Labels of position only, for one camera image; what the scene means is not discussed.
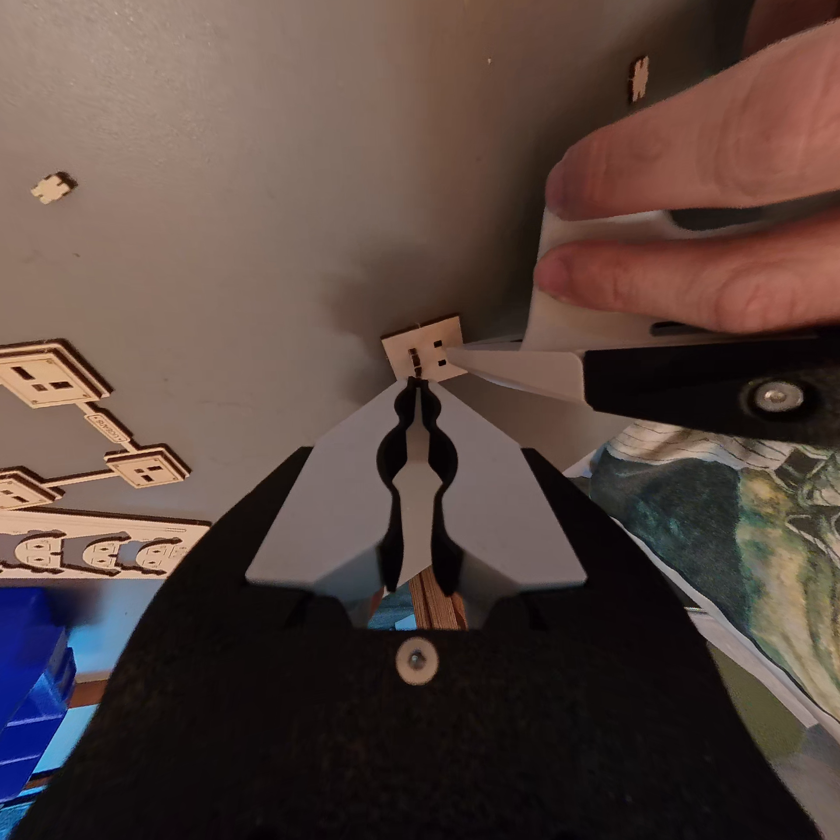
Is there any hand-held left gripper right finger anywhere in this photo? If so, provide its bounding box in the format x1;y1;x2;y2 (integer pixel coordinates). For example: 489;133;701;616
420;381;588;627

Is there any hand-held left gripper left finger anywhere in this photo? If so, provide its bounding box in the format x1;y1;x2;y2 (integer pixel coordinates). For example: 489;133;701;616
246;377;419;627

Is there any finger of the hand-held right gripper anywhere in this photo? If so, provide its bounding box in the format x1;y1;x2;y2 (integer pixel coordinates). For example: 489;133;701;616
453;348;585;389
482;367;586;404

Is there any small square wooden plate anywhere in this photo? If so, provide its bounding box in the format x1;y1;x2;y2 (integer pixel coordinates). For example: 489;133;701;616
382;315;468;382

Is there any grey desk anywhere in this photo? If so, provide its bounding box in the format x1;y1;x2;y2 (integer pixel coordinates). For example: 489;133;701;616
0;0;840;592

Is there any person's right hand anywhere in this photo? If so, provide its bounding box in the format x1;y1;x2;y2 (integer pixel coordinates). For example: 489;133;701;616
535;20;840;332

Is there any plywood board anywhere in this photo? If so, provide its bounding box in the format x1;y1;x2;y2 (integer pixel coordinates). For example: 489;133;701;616
410;567;468;631

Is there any person's printed shirt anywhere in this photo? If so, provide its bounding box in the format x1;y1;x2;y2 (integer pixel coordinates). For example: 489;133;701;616
587;420;840;729

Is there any wooden arch cutout sheet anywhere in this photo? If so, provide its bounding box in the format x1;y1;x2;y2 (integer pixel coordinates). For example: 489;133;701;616
0;508;212;578

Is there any blue storage crate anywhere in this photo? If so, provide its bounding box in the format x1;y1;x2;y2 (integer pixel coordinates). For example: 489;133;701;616
0;587;76;805

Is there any wooden four-square frame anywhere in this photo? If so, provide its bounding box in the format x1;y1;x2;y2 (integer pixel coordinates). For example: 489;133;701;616
0;338;193;513

